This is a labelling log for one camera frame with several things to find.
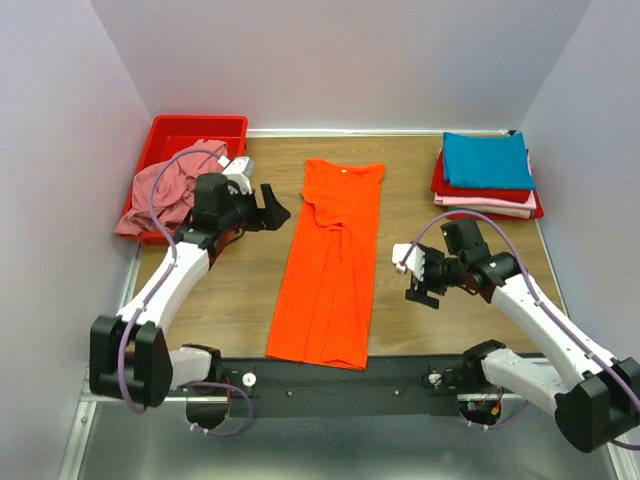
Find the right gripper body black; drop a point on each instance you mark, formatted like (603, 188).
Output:
(439, 271)

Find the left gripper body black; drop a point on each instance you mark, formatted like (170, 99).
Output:
(239, 212)

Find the orange t-shirt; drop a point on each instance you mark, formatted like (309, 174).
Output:
(324, 309)

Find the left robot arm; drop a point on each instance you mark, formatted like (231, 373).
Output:
(129, 356)

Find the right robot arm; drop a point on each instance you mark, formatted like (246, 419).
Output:
(592, 395)

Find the dusty pink crumpled t-shirt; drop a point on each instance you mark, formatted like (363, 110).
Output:
(172, 188)

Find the red folded t-shirt upper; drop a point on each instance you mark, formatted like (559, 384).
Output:
(440, 186)

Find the red plastic bin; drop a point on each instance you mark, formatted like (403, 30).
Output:
(170, 134)

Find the pink folded t-shirt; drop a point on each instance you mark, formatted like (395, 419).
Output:
(490, 205)

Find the blue folded t-shirt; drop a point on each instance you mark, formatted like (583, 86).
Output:
(499, 163)

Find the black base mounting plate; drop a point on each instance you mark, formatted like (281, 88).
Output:
(390, 385)

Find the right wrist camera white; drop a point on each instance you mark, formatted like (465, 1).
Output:
(409, 258)

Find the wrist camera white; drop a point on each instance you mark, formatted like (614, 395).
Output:
(238, 172)
(409, 258)

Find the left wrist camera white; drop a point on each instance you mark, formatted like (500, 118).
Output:
(238, 172)

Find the aluminium rail frame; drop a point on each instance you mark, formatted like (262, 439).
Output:
(231, 308)

